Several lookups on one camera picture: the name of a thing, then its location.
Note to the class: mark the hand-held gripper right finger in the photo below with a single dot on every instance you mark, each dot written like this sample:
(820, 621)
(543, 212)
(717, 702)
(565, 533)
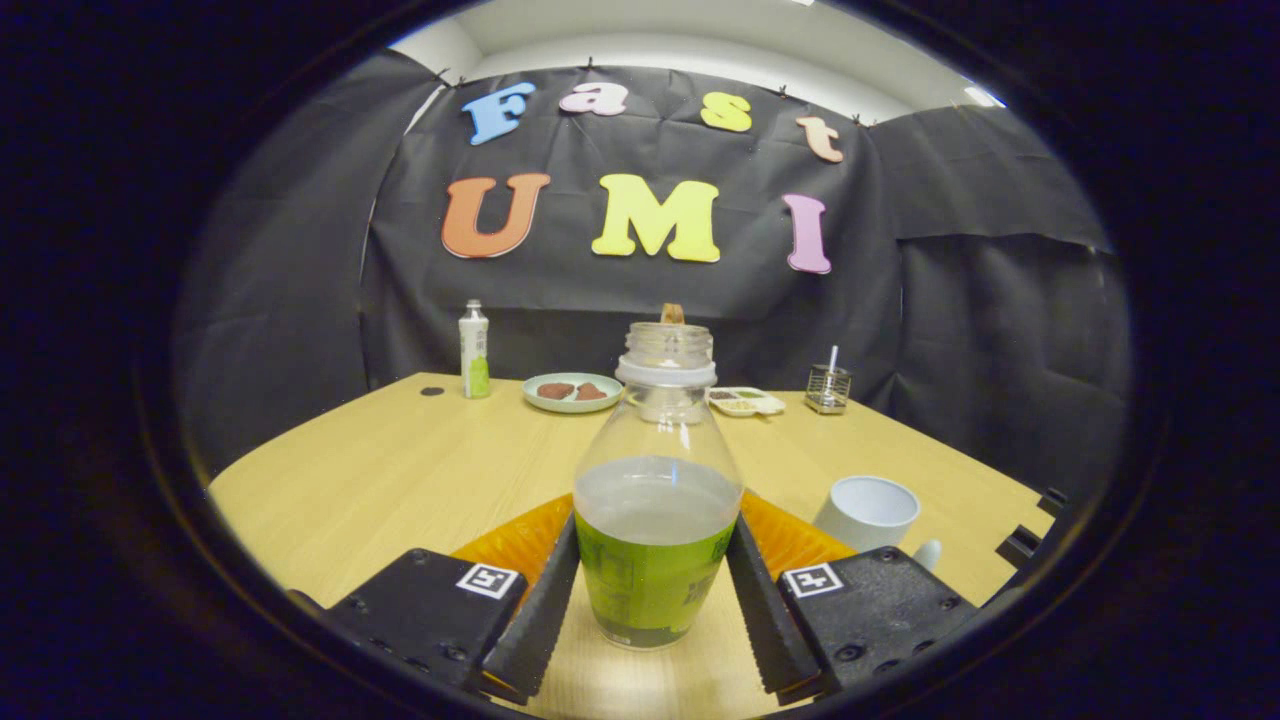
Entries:
(770, 630)

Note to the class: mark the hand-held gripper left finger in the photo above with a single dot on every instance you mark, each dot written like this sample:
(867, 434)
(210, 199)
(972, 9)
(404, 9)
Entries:
(535, 630)

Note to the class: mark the clear juice bottle green label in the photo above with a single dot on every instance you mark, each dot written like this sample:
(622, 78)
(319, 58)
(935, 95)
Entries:
(655, 580)

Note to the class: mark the pale blue cup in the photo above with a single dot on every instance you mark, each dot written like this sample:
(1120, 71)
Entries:
(865, 512)

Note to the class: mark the slim white green bottle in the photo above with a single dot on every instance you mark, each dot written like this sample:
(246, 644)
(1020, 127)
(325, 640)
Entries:
(474, 350)

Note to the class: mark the wooden table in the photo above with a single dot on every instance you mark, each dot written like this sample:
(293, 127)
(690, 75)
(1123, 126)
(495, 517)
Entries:
(400, 470)

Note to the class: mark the pale green plate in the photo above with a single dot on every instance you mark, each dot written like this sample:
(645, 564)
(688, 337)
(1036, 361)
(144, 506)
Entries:
(573, 405)

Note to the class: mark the white divided dish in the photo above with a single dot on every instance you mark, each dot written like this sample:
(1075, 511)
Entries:
(745, 402)

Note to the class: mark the brown bread piece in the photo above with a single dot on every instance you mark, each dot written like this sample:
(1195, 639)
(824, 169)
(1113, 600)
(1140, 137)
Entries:
(591, 392)
(555, 391)

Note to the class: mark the black backdrop cloth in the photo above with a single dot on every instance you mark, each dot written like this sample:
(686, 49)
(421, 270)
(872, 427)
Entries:
(650, 290)

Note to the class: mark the small ceiling light panel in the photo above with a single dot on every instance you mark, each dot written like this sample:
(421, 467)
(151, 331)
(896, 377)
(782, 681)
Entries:
(985, 97)

